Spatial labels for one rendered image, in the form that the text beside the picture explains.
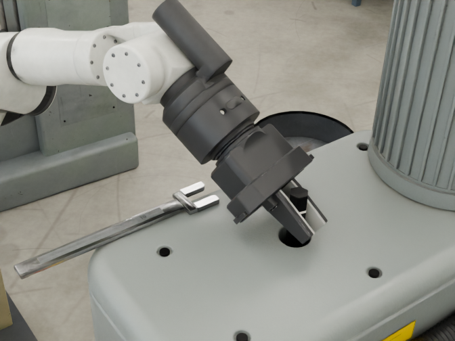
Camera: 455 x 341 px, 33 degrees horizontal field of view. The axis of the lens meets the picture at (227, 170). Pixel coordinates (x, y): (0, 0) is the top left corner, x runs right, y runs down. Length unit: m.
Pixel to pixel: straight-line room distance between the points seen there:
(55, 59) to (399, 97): 0.40
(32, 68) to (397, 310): 0.51
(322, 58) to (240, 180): 4.34
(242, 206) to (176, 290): 0.11
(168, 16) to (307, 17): 4.83
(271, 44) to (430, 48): 4.43
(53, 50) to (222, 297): 0.36
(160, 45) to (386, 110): 0.28
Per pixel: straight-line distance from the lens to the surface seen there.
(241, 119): 0.81
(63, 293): 3.44
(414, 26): 0.85
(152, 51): 0.82
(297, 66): 5.01
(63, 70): 0.93
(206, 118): 0.81
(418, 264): 0.86
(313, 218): 0.85
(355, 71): 5.02
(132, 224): 0.86
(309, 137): 3.46
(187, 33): 0.82
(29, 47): 0.97
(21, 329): 3.29
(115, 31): 0.92
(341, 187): 0.94
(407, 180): 0.93
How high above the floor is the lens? 2.47
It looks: 38 degrees down
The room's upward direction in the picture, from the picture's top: 2 degrees clockwise
